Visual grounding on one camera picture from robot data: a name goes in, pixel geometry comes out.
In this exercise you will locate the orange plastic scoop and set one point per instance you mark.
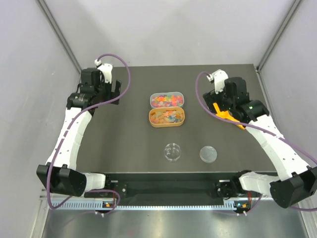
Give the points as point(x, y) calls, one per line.
point(223, 114)

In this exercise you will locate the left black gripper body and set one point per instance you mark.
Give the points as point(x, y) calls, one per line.
point(115, 91)

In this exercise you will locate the clear round jar lid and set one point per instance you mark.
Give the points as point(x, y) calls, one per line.
point(208, 154)

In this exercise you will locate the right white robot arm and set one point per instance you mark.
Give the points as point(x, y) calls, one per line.
point(296, 180)

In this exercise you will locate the clear blue candy tray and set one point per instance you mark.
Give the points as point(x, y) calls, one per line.
point(167, 99)

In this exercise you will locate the clear round jar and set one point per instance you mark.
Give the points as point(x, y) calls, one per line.
point(172, 152)

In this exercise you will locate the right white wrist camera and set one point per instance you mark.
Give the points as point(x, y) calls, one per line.
point(218, 79)

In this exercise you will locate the grey slotted cable duct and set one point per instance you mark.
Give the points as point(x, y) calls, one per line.
point(227, 205)

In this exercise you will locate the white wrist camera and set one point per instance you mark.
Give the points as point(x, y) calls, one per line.
point(106, 70)
point(218, 79)

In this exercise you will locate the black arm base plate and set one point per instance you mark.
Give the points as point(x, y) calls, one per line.
point(204, 188)

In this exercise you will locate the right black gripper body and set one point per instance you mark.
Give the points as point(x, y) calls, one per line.
point(224, 103)

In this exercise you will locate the aluminium frame rail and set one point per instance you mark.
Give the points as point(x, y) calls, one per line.
point(42, 4)

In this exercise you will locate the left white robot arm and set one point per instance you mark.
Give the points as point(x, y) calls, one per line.
point(60, 169)

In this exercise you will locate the orange candy tray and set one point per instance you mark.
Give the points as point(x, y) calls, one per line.
point(166, 117)

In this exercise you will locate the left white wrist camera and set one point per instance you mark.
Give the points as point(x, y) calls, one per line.
point(106, 70)

